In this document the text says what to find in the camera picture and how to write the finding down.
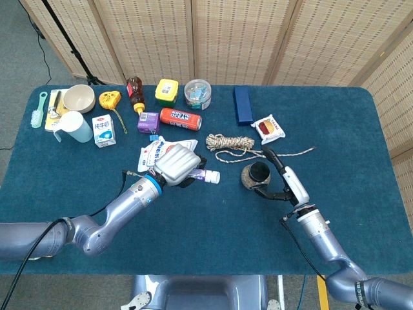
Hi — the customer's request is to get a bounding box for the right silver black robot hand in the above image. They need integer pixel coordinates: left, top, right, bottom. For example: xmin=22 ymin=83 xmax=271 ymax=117
xmin=254 ymin=145 xmax=310 ymax=207

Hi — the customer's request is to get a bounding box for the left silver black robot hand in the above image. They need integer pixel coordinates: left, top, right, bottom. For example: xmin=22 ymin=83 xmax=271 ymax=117
xmin=151 ymin=144 xmax=209 ymax=189

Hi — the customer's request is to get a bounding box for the purple white toothpaste tube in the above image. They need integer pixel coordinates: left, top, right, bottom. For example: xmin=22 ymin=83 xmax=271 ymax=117
xmin=188 ymin=167 xmax=221 ymax=185

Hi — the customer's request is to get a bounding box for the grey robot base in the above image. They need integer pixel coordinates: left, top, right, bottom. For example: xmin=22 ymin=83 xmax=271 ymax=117
xmin=121 ymin=274 xmax=287 ymax=310

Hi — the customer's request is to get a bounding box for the brown bottle yellow cap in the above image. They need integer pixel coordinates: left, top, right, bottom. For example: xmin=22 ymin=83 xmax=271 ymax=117
xmin=126 ymin=76 xmax=146 ymax=116

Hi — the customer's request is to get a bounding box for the white printed food bag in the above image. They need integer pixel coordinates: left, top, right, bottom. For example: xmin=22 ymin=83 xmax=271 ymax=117
xmin=137 ymin=135 xmax=199 ymax=173

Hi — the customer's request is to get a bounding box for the glass jar black lid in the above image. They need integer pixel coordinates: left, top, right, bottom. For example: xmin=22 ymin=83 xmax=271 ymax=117
xmin=241 ymin=162 xmax=272 ymax=191

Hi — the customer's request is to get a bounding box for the orange drink can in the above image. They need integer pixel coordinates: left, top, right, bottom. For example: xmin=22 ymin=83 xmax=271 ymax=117
xmin=159 ymin=107 xmax=203 ymax=132

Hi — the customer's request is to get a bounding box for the purple drink carton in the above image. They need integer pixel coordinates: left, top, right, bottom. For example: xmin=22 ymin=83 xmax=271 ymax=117
xmin=137 ymin=111 xmax=161 ymax=134

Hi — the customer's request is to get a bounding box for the white red snack packet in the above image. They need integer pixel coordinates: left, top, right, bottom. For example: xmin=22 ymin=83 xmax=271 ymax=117
xmin=250 ymin=114 xmax=287 ymax=145

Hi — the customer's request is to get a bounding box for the green box yellow lid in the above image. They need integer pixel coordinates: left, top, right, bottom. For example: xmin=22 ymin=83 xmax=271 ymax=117
xmin=154 ymin=78 xmax=179 ymax=108

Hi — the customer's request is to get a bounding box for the clear tub of clips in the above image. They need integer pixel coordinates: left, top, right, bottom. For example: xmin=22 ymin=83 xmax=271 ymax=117
xmin=184 ymin=78 xmax=212 ymax=111

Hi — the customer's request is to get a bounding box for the blue table cloth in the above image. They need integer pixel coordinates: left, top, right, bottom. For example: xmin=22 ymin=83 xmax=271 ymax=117
xmin=0 ymin=84 xmax=413 ymax=276

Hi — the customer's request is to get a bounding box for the white blue milk carton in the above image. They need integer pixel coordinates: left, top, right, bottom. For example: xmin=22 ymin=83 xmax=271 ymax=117
xmin=92 ymin=114 xmax=117 ymax=149

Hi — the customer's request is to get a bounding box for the navy blue long box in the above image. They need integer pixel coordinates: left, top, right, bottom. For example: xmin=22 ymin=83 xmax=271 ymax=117
xmin=232 ymin=85 xmax=254 ymax=127

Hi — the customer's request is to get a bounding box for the yellow tape measure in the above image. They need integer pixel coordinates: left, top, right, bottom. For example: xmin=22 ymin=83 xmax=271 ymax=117
xmin=98 ymin=90 xmax=128 ymax=134

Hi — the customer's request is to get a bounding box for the light blue plastic cup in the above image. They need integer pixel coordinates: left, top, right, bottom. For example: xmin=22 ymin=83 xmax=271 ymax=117
xmin=52 ymin=110 xmax=94 ymax=144

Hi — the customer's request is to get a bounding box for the beige bowl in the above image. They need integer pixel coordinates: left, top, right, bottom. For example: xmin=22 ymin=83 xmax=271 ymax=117
xmin=62 ymin=84 xmax=96 ymax=114

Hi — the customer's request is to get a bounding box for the razor on yellow card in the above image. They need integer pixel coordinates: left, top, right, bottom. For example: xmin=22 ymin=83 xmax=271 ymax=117
xmin=44 ymin=89 xmax=70 ymax=132

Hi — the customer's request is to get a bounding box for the green brush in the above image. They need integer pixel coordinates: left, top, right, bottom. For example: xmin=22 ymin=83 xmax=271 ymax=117
xmin=30 ymin=91 xmax=48 ymax=129

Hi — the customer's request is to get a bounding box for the black tripod stand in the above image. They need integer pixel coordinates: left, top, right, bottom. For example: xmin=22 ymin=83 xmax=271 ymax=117
xmin=40 ymin=0 xmax=107 ymax=87

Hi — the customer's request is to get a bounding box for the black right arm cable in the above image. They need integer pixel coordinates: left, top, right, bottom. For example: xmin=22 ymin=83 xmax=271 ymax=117
xmin=280 ymin=209 xmax=327 ymax=282

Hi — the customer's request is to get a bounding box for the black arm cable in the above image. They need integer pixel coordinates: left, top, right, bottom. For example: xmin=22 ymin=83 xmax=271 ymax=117
xmin=280 ymin=209 xmax=327 ymax=282
xmin=0 ymin=169 xmax=146 ymax=310

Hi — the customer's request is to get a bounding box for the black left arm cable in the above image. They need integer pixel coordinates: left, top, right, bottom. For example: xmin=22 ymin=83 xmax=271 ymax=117
xmin=0 ymin=169 xmax=146 ymax=310

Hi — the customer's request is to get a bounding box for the beige speckled rope coil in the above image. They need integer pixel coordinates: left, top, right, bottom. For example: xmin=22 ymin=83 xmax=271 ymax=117
xmin=205 ymin=133 xmax=317 ymax=164

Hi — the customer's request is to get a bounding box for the blue floor cable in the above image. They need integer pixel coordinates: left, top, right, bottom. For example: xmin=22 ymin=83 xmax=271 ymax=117
xmin=296 ymin=274 xmax=307 ymax=310

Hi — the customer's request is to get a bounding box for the black floor cable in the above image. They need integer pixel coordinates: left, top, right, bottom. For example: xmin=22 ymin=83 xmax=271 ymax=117
xmin=19 ymin=0 xmax=53 ymax=85

